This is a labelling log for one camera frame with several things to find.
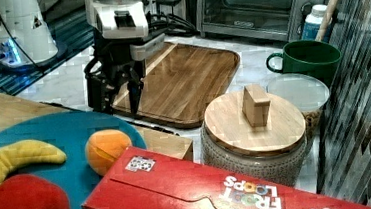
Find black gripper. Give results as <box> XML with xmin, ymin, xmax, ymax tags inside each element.
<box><xmin>85</xmin><ymin>29</ymin><xmax>146</xmax><ymax>115</ymax></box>

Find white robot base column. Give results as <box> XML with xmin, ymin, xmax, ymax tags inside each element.
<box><xmin>0</xmin><ymin>0</ymin><xmax>59</xmax><ymax>69</ymax></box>

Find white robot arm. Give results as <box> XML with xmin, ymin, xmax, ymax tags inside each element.
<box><xmin>84</xmin><ymin>0</ymin><xmax>149</xmax><ymax>114</ymax></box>

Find orange plush peach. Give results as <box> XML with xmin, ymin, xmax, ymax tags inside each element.
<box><xmin>85</xmin><ymin>129</ymin><xmax>132</xmax><ymax>176</ymax></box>

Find wooden cutting board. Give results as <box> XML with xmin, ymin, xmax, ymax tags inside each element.
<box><xmin>114</xmin><ymin>42</ymin><xmax>240</xmax><ymax>129</ymax></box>

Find blue round plate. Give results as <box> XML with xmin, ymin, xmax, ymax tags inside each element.
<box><xmin>0</xmin><ymin>111</ymin><xmax>147</xmax><ymax>209</ymax></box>

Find red Froot Loops box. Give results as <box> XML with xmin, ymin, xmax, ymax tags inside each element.
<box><xmin>82</xmin><ymin>147</ymin><xmax>371</xmax><ymax>209</ymax></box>

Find round wooden canister lid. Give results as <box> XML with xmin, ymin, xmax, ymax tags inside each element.
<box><xmin>204</xmin><ymin>84</ymin><xmax>306</xmax><ymax>157</ymax></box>

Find yellow plush banana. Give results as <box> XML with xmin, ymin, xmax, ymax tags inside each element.
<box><xmin>0</xmin><ymin>139</ymin><xmax>67</xmax><ymax>184</ymax></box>

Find silver toaster oven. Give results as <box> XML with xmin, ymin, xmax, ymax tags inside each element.
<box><xmin>196</xmin><ymin>0</ymin><xmax>325</xmax><ymax>42</ymax></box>

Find grey ceramic canister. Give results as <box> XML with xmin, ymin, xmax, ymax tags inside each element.
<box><xmin>200</xmin><ymin>125</ymin><xmax>307</xmax><ymax>187</ymax></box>

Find clear jar with white lid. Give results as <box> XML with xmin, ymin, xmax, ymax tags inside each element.
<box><xmin>267</xmin><ymin>73</ymin><xmax>330</xmax><ymax>141</ymax></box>

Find green ceramic mug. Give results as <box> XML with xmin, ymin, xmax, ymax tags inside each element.
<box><xmin>265</xmin><ymin>40</ymin><xmax>342</xmax><ymax>86</ymax></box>

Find white blue plastic bottle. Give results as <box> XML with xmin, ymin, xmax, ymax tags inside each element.
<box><xmin>301</xmin><ymin>4</ymin><xmax>326</xmax><ymax>41</ymax></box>

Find wooden stick utensil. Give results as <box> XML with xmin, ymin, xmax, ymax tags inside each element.
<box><xmin>315</xmin><ymin>0</ymin><xmax>339</xmax><ymax>42</ymax></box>

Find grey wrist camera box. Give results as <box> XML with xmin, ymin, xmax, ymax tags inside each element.
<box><xmin>130</xmin><ymin>33</ymin><xmax>165</xmax><ymax>61</ymax></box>

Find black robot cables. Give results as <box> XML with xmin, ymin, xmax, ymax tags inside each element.
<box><xmin>145</xmin><ymin>8</ymin><xmax>200</xmax><ymax>41</ymax></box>

